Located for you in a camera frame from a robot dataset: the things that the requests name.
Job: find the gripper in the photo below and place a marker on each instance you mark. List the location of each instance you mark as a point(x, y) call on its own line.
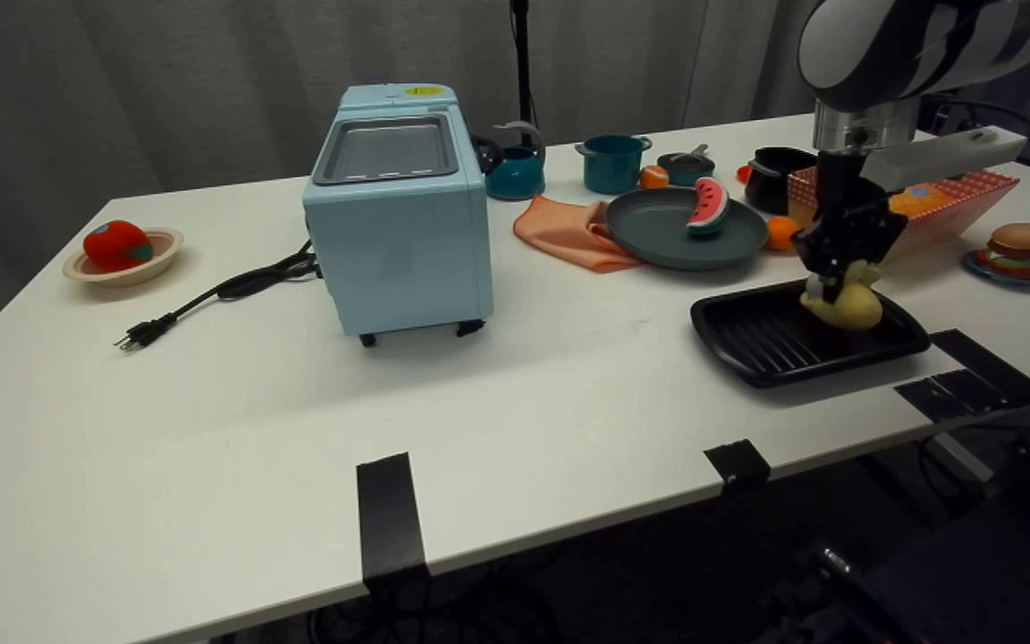
point(850, 234)

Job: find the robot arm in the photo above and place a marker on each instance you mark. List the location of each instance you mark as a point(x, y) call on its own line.
point(873, 45)

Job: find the orange fruit toy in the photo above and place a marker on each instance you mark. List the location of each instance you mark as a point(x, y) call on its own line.
point(780, 233)
point(654, 177)

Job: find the black toy pot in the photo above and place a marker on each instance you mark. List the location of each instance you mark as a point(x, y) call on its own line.
point(770, 183)

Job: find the small red toy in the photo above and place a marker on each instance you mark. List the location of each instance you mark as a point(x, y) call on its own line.
point(743, 174)

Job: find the watermelon slice toy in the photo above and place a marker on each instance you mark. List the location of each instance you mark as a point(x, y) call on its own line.
point(708, 207)

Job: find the red checkered basket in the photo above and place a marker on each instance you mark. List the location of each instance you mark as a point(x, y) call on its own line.
point(962, 210)

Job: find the burger toy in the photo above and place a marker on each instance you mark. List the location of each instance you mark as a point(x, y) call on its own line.
point(1023, 246)

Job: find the teal toy pot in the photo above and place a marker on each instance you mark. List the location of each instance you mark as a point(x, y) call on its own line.
point(612, 165)

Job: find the teal toy kettle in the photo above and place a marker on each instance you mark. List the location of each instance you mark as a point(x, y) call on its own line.
point(515, 174)

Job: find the red tomato toy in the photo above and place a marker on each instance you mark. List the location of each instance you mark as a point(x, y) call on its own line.
point(115, 244)

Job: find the black ridged tray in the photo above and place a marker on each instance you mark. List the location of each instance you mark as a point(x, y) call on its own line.
point(765, 340)

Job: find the black tape strip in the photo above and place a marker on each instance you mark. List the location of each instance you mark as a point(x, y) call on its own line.
point(971, 380)
point(387, 514)
point(737, 463)

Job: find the small blue plate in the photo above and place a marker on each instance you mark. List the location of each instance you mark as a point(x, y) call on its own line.
point(1011, 279)

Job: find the dark grey plate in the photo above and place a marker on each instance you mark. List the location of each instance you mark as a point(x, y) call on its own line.
point(654, 233)

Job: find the small dark lidded pan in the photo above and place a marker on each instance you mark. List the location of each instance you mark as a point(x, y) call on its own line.
point(685, 168)

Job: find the orange cloth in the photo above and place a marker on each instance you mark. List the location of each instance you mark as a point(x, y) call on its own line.
point(560, 231)

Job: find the stand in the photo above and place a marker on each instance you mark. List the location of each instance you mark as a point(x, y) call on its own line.
point(522, 63)

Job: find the light blue toaster oven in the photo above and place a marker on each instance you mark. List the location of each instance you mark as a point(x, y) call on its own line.
point(399, 259)

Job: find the grey curtain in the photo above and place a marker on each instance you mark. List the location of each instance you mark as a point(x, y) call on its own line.
point(211, 80)

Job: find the beige bowl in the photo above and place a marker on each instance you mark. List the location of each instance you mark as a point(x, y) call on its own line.
point(162, 255)

